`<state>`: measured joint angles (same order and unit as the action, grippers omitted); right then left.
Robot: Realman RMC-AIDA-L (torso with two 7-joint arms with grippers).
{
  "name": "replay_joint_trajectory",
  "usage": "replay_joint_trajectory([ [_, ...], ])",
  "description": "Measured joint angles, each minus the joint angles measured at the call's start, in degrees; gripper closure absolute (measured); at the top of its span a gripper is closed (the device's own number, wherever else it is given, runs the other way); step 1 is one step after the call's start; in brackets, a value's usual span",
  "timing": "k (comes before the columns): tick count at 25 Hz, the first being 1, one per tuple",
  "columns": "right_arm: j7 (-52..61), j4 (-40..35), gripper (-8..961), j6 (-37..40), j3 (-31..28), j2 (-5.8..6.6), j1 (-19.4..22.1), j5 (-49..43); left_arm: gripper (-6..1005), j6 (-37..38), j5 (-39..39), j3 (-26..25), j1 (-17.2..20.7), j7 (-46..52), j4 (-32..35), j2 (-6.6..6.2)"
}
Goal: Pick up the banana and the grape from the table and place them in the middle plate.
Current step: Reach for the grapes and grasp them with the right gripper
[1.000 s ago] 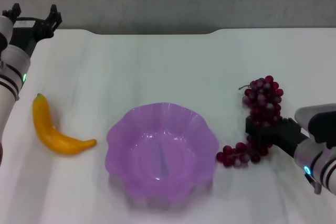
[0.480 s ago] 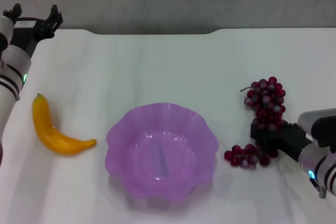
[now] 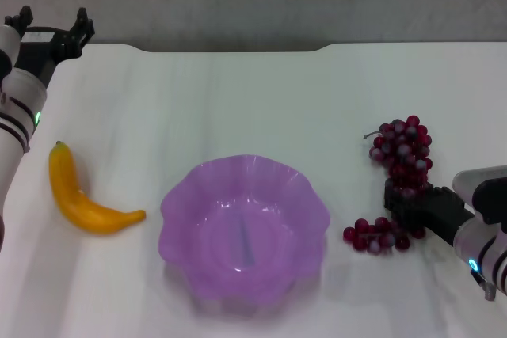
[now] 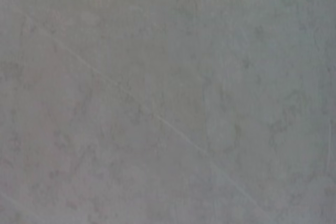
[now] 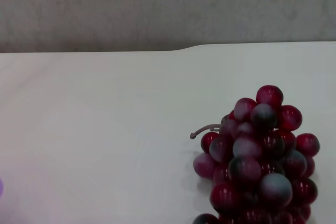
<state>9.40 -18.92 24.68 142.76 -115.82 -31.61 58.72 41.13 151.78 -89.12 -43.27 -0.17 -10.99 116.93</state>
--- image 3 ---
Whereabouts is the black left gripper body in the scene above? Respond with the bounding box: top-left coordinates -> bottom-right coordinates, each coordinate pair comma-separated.
13,26 -> 71,90

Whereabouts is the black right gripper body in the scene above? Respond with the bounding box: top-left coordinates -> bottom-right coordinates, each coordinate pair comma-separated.
419,197 -> 476,248

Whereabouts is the dark red grape bunch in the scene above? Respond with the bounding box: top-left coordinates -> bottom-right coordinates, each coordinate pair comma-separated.
342,115 -> 433,255

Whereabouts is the yellow banana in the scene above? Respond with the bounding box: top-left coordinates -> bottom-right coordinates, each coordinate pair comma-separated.
48,140 -> 147,235

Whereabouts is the purple wavy plastic bowl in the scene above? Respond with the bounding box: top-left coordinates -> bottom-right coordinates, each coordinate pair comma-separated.
158,154 -> 331,317

